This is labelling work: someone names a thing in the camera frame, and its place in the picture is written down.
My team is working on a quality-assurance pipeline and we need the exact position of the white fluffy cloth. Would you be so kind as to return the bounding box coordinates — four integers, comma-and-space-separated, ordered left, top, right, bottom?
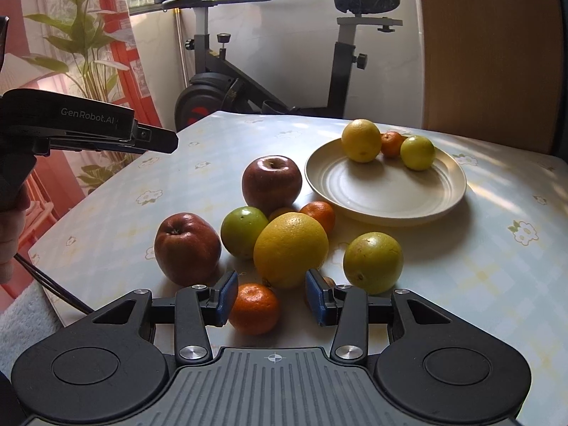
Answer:
0, 282, 64, 367

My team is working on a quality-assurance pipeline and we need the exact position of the black cable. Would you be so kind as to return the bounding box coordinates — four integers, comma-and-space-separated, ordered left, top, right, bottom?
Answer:
14, 253, 95, 315

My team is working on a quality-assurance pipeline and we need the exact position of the large yellow orange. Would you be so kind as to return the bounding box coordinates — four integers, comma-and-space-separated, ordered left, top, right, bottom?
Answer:
253, 212, 329, 289

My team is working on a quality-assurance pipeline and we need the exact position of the red apple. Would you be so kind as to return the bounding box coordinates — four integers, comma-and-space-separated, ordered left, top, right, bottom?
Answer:
242, 155, 303, 217
154, 213, 222, 288

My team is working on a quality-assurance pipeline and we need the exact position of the green jujube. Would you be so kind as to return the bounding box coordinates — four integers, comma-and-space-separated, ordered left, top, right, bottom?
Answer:
220, 206, 270, 259

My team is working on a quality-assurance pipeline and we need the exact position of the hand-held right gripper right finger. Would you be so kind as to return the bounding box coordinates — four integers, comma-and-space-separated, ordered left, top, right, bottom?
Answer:
305, 268, 451, 362

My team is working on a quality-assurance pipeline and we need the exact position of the floral tablecloth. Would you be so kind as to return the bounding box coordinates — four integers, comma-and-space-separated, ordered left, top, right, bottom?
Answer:
27, 111, 568, 426

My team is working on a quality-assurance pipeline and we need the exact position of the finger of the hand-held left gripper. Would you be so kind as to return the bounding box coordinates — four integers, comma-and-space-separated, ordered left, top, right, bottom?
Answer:
47, 126, 179, 155

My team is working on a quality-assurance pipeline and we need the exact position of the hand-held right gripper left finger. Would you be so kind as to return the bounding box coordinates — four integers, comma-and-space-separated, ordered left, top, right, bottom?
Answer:
89, 271, 239, 365

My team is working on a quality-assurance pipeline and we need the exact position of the cream round plate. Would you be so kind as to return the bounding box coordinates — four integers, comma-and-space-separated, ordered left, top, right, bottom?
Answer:
304, 135, 468, 227

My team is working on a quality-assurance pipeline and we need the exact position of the black exercise bike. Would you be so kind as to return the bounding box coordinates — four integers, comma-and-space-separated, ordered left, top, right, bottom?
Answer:
146, 0, 404, 131

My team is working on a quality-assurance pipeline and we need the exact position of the large yellow-green citrus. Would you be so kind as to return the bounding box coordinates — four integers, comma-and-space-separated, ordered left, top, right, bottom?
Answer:
343, 231, 404, 295

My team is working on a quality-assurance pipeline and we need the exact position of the orange tangerine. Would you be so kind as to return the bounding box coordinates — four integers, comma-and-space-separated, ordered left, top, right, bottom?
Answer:
228, 283, 280, 336
299, 201, 335, 236
381, 131, 406, 158

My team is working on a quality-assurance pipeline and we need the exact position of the blue curtain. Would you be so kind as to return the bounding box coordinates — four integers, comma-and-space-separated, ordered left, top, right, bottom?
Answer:
539, 0, 568, 160

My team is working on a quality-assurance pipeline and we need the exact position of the person's left hand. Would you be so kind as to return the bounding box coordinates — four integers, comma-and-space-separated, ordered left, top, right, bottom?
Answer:
0, 195, 31, 284

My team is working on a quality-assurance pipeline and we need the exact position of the wooden wardrobe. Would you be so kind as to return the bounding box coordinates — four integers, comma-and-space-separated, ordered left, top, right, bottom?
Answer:
417, 0, 560, 154

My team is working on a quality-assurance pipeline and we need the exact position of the small yellow-green citrus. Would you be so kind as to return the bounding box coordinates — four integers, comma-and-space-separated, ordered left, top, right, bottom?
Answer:
400, 135, 436, 171

